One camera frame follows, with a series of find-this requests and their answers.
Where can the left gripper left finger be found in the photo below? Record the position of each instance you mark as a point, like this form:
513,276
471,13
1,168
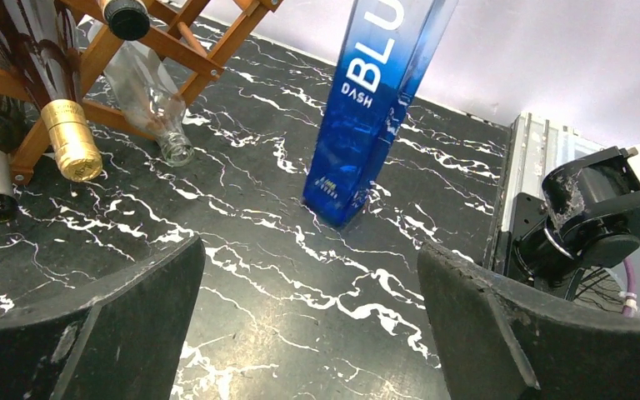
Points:
119,337

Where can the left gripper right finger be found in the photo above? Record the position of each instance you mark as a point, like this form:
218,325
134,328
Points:
499,339

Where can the blue square glass bottle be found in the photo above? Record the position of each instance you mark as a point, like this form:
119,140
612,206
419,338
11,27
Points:
385,54

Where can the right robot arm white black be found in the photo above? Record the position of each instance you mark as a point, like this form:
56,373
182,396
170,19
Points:
584,214

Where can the clear glass bottle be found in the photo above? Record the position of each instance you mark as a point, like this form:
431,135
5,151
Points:
149,100

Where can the gold capped wine bottle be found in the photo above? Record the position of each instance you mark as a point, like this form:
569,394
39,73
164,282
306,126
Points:
38,39

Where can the brown wooden wine rack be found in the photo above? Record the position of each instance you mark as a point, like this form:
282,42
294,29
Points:
176,42

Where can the dark green wine bottle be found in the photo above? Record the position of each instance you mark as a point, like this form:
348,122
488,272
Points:
126,19

